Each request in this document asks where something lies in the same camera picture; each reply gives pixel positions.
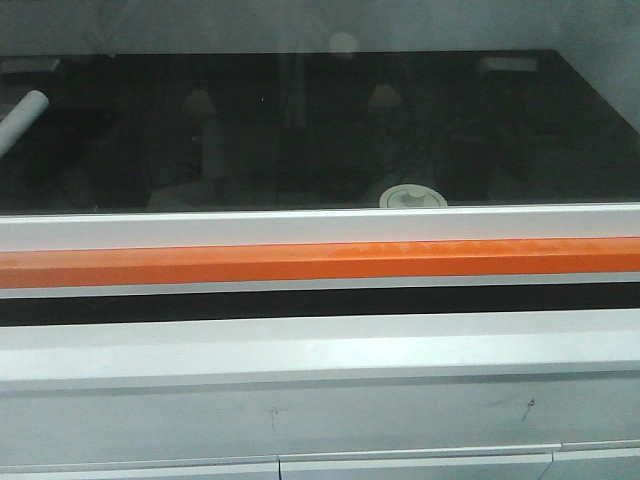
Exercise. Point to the glass jar with white lid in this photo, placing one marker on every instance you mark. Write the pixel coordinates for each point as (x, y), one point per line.
(411, 196)

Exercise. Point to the fume hood glass sash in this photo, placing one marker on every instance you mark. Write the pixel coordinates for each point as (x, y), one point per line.
(168, 150)

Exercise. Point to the rolled white poster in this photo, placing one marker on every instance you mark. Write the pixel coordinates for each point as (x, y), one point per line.
(21, 118)

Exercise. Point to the orange sash handle bar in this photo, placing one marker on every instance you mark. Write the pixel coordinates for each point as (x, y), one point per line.
(294, 262)

